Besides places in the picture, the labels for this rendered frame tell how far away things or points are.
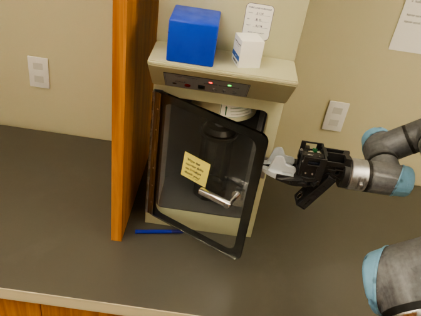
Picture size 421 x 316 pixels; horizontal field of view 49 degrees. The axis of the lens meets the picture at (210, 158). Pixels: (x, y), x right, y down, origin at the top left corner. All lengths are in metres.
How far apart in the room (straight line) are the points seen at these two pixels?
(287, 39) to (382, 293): 0.56
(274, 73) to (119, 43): 0.33
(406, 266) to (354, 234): 0.67
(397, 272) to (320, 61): 0.87
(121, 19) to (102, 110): 0.77
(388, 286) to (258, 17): 0.61
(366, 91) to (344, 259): 0.57
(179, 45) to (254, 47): 0.16
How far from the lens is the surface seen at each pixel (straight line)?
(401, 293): 0.89
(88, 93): 1.71
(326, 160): 1.07
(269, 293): 1.29
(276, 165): 1.08
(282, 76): 1.01
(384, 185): 1.13
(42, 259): 1.33
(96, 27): 1.60
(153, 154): 1.23
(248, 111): 1.21
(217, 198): 1.11
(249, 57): 1.01
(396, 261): 0.90
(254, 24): 1.07
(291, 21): 1.07
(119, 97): 1.08
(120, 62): 1.04
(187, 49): 0.98
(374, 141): 1.21
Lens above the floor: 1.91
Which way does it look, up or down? 35 degrees down
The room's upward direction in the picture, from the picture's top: 9 degrees clockwise
